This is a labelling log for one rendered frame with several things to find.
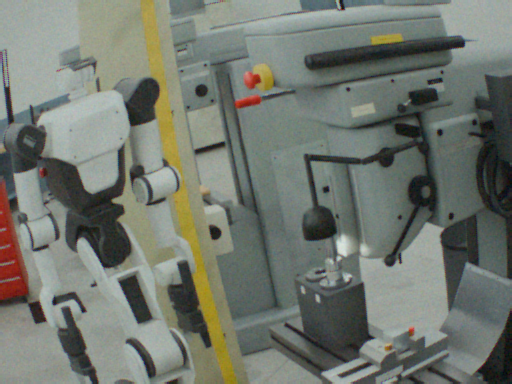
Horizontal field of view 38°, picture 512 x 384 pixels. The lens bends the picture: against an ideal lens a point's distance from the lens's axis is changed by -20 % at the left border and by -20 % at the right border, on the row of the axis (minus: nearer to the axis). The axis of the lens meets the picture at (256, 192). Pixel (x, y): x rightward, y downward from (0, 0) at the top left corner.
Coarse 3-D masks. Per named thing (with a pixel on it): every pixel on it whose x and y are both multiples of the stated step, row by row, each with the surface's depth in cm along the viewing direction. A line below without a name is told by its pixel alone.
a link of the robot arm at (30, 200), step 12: (36, 168) 219; (24, 180) 216; (36, 180) 219; (24, 192) 217; (36, 192) 219; (24, 204) 218; (36, 204) 220; (24, 216) 218; (36, 216) 220; (24, 228) 216; (24, 240) 219
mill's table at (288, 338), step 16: (288, 320) 265; (272, 336) 265; (288, 336) 252; (304, 336) 254; (288, 352) 252; (304, 352) 238; (320, 352) 234; (336, 352) 232; (352, 352) 229; (304, 368) 242; (320, 368) 232; (432, 368) 202; (448, 368) 198
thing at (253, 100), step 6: (288, 90) 193; (294, 90) 193; (252, 96) 190; (258, 96) 190; (264, 96) 191; (270, 96) 191; (276, 96) 192; (282, 96) 193; (240, 102) 189; (246, 102) 189; (252, 102) 190; (258, 102) 190; (240, 108) 189
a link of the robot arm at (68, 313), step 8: (56, 304) 227; (64, 304) 227; (72, 304) 228; (56, 312) 223; (64, 312) 221; (72, 312) 226; (80, 312) 228; (64, 320) 224; (72, 320) 222; (64, 328) 225; (72, 328) 222; (64, 336) 224; (72, 336) 223; (80, 336) 227
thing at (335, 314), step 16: (320, 272) 247; (304, 288) 242; (320, 288) 235; (336, 288) 231; (352, 288) 231; (304, 304) 246; (320, 304) 234; (336, 304) 230; (352, 304) 232; (304, 320) 249; (320, 320) 237; (336, 320) 231; (352, 320) 233; (320, 336) 240; (336, 336) 232; (352, 336) 234; (368, 336) 237
